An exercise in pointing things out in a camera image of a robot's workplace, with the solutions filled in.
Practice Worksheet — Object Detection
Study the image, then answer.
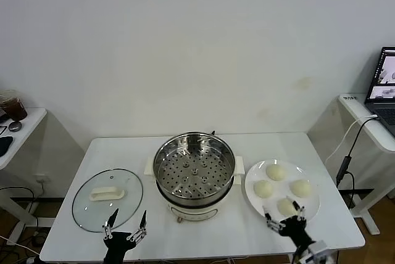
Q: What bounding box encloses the steel steamer basket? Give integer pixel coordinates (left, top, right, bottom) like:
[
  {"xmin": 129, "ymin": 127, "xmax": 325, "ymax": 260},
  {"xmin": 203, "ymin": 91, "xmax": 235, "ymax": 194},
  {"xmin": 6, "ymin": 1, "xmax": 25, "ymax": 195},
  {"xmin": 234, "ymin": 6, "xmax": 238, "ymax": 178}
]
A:
[{"xmin": 144, "ymin": 132, "xmax": 245, "ymax": 200}]

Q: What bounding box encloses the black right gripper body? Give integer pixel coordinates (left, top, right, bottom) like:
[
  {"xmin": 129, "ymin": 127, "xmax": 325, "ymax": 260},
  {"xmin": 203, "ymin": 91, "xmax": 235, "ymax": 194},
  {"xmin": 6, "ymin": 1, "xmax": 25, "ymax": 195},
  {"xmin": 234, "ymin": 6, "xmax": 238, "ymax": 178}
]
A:
[{"xmin": 279, "ymin": 216, "xmax": 318, "ymax": 248}]

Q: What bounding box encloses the white steamed baozi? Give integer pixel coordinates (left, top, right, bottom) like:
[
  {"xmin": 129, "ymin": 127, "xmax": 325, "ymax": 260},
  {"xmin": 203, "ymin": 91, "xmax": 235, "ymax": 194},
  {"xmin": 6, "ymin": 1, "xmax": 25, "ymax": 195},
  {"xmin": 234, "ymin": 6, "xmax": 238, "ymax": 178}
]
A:
[
  {"xmin": 265, "ymin": 164, "xmax": 286, "ymax": 181},
  {"xmin": 253, "ymin": 179, "xmax": 273, "ymax": 199},
  {"xmin": 276, "ymin": 198, "xmax": 299, "ymax": 217},
  {"xmin": 289, "ymin": 179, "xmax": 312, "ymax": 198}
]

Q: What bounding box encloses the black floor cable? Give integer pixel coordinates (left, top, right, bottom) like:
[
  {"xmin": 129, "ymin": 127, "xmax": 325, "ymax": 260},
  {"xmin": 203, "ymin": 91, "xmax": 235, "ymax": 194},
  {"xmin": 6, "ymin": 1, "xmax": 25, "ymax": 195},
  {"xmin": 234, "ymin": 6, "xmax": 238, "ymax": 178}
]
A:
[{"xmin": 0, "ymin": 186, "xmax": 40, "ymax": 246}]

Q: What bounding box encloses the laptop computer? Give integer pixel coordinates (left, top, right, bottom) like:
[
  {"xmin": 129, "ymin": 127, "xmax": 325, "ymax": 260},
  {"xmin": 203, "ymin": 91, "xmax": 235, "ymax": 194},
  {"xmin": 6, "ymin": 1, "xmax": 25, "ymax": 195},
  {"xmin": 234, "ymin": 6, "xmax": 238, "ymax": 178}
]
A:
[{"xmin": 364, "ymin": 46, "xmax": 395, "ymax": 138}]

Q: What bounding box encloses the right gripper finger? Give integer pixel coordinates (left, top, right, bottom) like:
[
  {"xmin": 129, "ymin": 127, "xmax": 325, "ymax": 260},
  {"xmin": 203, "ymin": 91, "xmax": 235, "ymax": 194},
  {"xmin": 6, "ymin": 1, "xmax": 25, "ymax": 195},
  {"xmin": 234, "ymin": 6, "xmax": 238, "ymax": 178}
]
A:
[
  {"xmin": 286, "ymin": 195, "xmax": 307, "ymax": 225},
  {"xmin": 262, "ymin": 205, "xmax": 286, "ymax": 236}
]

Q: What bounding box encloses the plastic cup iced coffee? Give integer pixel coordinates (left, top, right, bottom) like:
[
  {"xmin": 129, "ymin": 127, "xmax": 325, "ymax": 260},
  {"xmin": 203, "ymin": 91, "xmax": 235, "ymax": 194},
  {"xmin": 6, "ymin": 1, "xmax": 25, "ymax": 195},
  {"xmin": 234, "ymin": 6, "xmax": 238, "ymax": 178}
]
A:
[{"xmin": 0, "ymin": 89, "xmax": 28, "ymax": 122}]

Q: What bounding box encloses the white floor cable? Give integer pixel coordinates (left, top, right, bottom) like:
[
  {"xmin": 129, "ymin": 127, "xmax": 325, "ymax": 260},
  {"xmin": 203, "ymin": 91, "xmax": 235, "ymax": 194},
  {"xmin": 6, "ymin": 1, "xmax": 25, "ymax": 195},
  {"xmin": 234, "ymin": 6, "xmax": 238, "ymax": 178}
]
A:
[{"xmin": 0, "ymin": 234, "xmax": 41, "ymax": 257}]

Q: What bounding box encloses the white round plate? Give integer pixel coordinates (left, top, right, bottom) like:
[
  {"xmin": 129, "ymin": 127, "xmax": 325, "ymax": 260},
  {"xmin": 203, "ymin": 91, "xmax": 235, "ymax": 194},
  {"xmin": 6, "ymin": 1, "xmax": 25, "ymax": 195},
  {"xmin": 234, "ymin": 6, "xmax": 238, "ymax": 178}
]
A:
[{"xmin": 244, "ymin": 159, "xmax": 321, "ymax": 222}]

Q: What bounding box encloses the black cable with adapter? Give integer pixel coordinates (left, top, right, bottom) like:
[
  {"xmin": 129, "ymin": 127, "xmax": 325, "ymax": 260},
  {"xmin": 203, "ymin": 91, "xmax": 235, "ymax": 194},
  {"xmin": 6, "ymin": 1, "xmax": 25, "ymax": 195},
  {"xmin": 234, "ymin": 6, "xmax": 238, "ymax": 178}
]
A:
[{"xmin": 336, "ymin": 118, "xmax": 379, "ymax": 212}]

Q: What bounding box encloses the white side desk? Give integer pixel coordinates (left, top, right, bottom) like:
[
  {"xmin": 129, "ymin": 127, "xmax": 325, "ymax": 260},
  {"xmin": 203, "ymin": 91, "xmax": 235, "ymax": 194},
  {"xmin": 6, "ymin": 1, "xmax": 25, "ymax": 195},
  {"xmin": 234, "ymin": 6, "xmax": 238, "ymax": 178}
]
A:
[
  {"xmin": 0, "ymin": 107, "xmax": 47, "ymax": 228},
  {"xmin": 308, "ymin": 93, "xmax": 395, "ymax": 236}
]

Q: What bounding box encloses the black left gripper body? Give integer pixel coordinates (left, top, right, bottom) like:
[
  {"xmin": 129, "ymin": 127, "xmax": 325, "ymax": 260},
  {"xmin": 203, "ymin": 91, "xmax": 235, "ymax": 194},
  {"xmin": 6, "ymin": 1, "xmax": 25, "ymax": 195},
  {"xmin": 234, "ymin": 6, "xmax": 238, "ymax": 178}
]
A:
[{"xmin": 103, "ymin": 231, "xmax": 138, "ymax": 264}]

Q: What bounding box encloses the white charging cable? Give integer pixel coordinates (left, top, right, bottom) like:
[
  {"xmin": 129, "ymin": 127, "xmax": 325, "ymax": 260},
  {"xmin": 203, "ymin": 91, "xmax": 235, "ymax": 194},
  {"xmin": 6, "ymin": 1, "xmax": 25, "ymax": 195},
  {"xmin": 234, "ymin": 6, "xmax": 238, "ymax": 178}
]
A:
[{"xmin": 324, "ymin": 115, "xmax": 378, "ymax": 163}]

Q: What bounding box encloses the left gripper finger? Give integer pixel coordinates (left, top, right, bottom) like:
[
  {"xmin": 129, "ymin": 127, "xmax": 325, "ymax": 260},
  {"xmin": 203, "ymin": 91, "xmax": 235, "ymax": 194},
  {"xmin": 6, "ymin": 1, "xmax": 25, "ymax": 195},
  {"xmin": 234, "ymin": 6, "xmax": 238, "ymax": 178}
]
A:
[
  {"xmin": 102, "ymin": 208, "xmax": 120, "ymax": 240},
  {"xmin": 127, "ymin": 210, "xmax": 148, "ymax": 243}
]

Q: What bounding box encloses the white electric cooker pot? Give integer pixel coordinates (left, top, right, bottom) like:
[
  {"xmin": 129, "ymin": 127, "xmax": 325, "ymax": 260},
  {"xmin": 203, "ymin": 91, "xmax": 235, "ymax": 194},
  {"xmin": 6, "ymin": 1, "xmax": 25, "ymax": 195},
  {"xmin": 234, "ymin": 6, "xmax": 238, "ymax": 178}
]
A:
[{"xmin": 156, "ymin": 180, "xmax": 236, "ymax": 224}]

